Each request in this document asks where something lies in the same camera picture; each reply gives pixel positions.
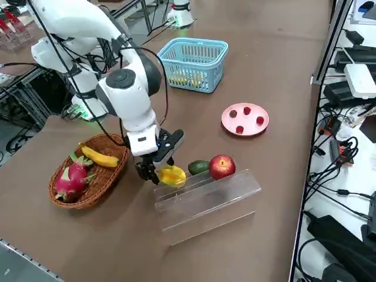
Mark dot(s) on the red apple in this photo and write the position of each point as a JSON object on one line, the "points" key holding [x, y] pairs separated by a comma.
{"points": [[222, 167]]}

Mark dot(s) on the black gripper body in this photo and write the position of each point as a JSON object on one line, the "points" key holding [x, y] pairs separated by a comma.
{"points": [[171, 144]]}

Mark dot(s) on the clear acrylic display stand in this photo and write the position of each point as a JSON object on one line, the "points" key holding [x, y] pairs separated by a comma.
{"points": [[205, 211]]}

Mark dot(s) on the pink round plate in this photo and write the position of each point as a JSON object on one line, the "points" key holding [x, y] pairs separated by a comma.
{"points": [[249, 123]]}

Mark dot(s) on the yellow star fruit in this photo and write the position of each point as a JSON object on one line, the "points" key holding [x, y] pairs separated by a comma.
{"points": [[198, 80], [173, 177], [179, 80]]}

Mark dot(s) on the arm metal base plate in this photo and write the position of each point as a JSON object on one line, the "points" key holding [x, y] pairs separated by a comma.
{"points": [[73, 113]]}

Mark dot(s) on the black power adapter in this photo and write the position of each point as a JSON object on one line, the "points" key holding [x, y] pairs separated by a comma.
{"points": [[340, 94]]}

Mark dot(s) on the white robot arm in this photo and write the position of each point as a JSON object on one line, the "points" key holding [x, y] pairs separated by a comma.
{"points": [[129, 100], [182, 14]]}

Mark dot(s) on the blue plastic basket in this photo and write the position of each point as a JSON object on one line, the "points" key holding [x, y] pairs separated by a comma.
{"points": [[191, 60]]}

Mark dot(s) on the red strawberry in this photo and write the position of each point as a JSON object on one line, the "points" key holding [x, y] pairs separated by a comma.
{"points": [[240, 129], [247, 110], [260, 120]]}

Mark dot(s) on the green avocado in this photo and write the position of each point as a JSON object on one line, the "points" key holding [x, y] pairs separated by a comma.
{"points": [[198, 168]]}

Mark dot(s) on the yellow banana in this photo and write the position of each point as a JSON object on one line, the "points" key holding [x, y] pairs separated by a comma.
{"points": [[102, 160]]}

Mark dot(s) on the pink dragon fruit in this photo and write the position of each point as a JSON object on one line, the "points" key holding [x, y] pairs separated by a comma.
{"points": [[73, 179]]}

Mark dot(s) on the clear acrylic rack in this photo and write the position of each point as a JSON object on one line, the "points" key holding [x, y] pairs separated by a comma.
{"points": [[14, 38]]}

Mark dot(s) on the aluminium profile post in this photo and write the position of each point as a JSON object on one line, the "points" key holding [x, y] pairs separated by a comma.
{"points": [[332, 38]]}

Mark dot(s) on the brown wicker basket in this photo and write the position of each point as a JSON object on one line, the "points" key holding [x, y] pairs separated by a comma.
{"points": [[108, 176]]}

